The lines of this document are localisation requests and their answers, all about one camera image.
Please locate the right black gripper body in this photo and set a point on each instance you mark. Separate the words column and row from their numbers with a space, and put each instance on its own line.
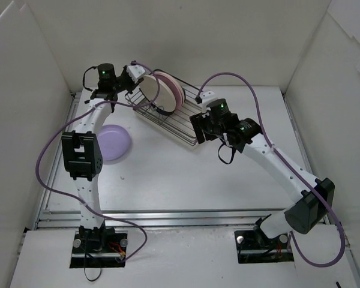
column 198, row 126

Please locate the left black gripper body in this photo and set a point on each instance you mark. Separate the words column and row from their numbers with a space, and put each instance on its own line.
column 123, row 83

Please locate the cream plate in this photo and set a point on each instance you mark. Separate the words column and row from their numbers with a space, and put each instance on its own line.
column 159, row 93

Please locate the black wire dish rack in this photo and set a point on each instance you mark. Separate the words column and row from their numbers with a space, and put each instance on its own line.
column 177, row 125

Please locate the purple plate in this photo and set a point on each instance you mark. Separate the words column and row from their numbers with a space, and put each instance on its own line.
column 114, row 142

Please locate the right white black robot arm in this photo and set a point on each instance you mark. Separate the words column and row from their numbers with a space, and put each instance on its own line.
column 245, row 136

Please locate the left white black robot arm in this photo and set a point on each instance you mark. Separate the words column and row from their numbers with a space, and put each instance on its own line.
column 81, row 151

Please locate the pink plate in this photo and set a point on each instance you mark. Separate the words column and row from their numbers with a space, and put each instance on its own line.
column 174, row 86

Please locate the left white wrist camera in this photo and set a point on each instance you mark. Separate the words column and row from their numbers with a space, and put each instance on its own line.
column 136, row 72

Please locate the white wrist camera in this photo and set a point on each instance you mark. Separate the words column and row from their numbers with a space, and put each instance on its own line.
column 204, row 98
column 136, row 72

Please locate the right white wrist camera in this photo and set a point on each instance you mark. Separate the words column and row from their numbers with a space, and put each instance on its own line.
column 204, row 98

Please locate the aluminium left rail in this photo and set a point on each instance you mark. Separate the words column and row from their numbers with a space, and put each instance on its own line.
column 52, row 156

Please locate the aluminium rail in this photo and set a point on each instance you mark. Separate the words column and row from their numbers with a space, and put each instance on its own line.
column 52, row 156
column 160, row 219
column 331, row 215

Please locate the aluminium front rail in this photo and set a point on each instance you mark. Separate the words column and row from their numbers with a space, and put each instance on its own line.
column 160, row 219

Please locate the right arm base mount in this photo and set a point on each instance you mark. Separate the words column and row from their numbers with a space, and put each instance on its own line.
column 253, row 248

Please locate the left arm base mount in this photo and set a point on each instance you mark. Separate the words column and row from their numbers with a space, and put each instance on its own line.
column 110, row 254

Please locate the aluminium right rail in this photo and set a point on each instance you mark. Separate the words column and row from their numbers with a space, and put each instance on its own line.
column 331, row 215

